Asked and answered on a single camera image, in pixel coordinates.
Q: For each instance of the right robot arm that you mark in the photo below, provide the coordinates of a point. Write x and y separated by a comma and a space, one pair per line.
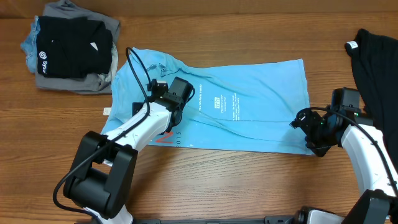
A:
377, 179

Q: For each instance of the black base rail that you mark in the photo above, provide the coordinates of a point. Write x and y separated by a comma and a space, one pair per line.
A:
284, 219

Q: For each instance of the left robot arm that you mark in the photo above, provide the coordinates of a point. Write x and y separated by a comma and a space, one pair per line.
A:
100, 177

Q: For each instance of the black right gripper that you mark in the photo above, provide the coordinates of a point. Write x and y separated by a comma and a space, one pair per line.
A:
305, 121

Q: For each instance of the folded blue denim garment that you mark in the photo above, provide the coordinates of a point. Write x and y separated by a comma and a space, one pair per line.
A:
29, 46

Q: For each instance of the light blue printed t-shirt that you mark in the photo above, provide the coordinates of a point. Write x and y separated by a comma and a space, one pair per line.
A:
235, 107

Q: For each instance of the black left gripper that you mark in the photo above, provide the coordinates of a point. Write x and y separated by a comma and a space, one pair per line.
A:
135, 106

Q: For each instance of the folded grey garment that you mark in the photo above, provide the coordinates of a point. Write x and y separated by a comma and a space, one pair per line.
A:
93, 83

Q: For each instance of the black unfolded shirt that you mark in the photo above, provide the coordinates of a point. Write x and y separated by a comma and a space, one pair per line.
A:
374, 66

